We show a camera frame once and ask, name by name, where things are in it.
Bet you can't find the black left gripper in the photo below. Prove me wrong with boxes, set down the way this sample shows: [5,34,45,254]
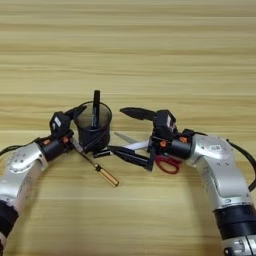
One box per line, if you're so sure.
[36,105,111,163]

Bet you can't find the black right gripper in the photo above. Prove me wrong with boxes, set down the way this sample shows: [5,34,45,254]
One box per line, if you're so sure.
[108,107,193,172]

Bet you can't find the black mesh pen cup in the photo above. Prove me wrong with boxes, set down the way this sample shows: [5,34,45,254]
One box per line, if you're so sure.
[73,100,113,154]

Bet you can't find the black pen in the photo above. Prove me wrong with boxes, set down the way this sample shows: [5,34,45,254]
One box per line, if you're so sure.
[91,89,102,130]

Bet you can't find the amber-handled screwdriver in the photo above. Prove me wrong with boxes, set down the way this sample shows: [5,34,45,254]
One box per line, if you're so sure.
[77,149,120,188]

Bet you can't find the left gripper small black box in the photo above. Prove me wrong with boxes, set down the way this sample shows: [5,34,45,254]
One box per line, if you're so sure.
[49,111,72,138]

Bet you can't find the red-handled scissors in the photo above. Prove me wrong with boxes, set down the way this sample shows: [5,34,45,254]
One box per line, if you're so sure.
[114,132,183,175]

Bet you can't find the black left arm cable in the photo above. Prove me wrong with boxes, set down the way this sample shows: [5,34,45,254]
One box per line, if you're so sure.
[0,143,38,158]

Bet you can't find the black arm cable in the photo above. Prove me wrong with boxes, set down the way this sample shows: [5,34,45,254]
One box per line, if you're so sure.
[226,139,256,193]
[0,143,38,158]

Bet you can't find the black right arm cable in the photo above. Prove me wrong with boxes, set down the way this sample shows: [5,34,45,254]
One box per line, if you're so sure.
[226,139,256,193]

